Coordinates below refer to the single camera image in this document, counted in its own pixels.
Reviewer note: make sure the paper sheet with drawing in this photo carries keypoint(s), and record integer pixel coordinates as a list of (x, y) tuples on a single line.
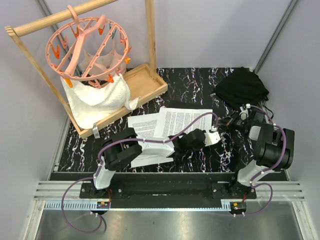
[(146, 160)]

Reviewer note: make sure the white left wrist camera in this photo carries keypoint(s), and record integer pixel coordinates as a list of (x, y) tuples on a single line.
[(212, 136)]

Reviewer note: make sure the aluminium rail frame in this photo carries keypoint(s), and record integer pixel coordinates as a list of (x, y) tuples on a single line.
[(64, 195)]

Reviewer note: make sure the black cloth bundle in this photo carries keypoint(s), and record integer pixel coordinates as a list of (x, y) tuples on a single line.
[(241, 87)]

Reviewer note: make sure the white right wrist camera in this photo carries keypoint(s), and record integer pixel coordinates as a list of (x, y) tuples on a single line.
[(244, 111)]

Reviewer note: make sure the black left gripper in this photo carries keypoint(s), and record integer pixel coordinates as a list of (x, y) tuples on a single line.
[(202, 144)]

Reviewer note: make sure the black clipboard folder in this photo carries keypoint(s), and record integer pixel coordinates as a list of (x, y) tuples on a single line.
[(176, 104)]

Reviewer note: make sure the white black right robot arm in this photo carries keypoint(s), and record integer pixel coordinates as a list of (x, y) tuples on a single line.
[(273, 151)]

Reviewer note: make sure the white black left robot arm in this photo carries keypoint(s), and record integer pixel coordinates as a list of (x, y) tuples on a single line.
[(124, 147)]

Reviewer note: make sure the printed paper sheet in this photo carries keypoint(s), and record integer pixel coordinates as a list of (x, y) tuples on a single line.
[(171, 121), (144, 125)]

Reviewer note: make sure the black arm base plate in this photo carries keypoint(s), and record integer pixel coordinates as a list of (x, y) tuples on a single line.
[(125, 185)]

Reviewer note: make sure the white towel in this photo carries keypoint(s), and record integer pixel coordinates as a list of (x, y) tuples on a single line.
[(89, 105)]

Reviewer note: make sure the black marble pattern mat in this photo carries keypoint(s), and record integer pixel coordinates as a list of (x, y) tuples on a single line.
[(195, 88)]

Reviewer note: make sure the sheer pink mesh garment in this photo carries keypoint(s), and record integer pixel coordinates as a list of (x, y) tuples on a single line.
[(102, 63)]

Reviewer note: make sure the pink round clip hanger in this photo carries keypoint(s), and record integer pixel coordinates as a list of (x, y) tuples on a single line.
[(88, 49)]

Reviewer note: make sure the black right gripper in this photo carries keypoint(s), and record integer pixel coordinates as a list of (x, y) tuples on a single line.
[(228, 121)]

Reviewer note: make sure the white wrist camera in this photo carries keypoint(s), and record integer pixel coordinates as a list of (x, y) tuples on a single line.
[(244, 111), (212, 136)]

